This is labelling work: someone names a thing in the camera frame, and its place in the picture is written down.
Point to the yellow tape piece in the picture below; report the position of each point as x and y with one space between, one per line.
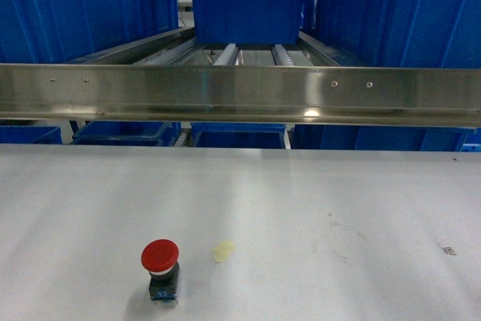
222 251

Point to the stainless steel shelf rail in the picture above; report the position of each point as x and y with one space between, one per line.
244 94

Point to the blue bin lower left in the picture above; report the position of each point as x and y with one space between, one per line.
122 133

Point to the blue bin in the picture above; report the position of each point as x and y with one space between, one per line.
239 135
122 133
386 138
247 21
399 33
57 31

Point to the blue bin upper left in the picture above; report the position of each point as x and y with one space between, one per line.
57 31

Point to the blue bin upper right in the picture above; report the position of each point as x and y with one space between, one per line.
399 33

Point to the blue bin upper centre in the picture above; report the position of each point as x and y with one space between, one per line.
247 21

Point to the blue bin lower centre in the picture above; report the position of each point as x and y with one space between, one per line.
239 135

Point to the red mushroom push button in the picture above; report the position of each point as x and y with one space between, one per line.
160 259

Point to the blue bin lower right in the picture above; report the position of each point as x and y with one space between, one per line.
386 138

